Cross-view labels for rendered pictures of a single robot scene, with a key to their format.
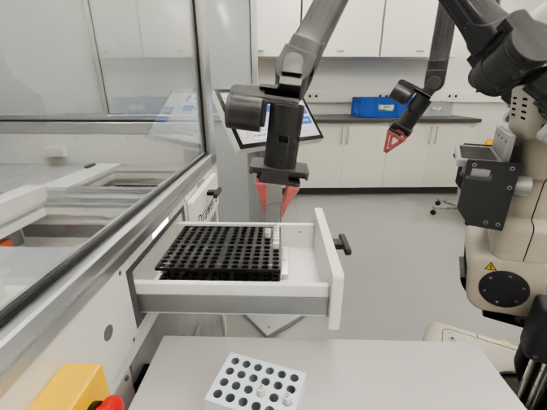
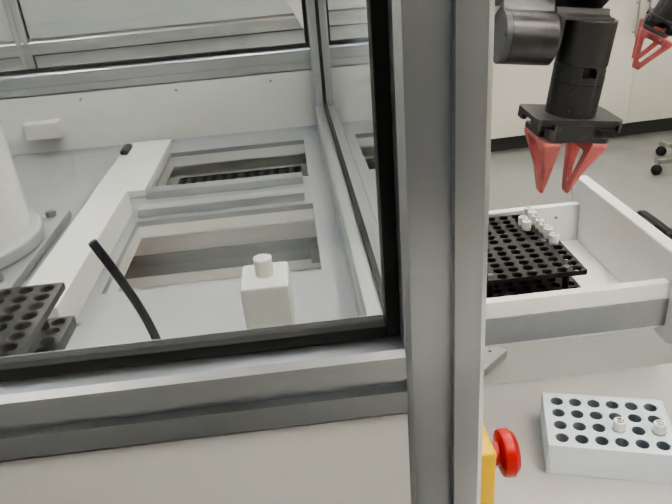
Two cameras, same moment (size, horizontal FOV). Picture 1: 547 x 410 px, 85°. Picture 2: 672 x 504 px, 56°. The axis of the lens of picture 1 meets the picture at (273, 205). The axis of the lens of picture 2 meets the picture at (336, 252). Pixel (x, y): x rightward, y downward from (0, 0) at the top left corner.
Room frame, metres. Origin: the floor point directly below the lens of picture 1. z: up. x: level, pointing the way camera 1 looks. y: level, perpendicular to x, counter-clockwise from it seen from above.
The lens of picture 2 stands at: (-0.18, 0.33, 1.27)
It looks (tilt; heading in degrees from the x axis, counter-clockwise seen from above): 26 degrees down; 356
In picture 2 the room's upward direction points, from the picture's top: 5 degrees counter-clockwise
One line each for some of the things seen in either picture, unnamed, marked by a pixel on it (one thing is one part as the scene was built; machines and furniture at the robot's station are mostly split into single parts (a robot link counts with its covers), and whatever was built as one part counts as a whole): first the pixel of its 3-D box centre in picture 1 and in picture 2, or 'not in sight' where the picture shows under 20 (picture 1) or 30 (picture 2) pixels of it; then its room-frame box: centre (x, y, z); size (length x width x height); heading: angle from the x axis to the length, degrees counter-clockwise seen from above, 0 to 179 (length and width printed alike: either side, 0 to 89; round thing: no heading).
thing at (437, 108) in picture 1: (430, 108); not in sight; (3.87, -1.93, 0.99); 0.40 x 0.31 x 0.17; 91
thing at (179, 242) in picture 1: (226, 258); (473, 269); (0.54, 0.10, 0.87); 0.22 x 0.18 x 0.06; 88
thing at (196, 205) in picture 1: (205, 202); not in sight; (0.86, 0.21, 0.87); 0.29 x 0.02 x 0.11; 178
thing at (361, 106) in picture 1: (380, 106); not in sight; (3.78, -1.28, 1.01); 0.61 x 0.41 x 0.22; 91
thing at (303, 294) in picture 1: (222, 259); (466, 273); (0.54, 0.11, 0.86); 0.40 x 0.26 x 0.06; 88
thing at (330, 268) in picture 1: (324, 257); (622, 249); (0.54, -0.10, 0.87); 0.29 x 0.02 x 0.11; 178
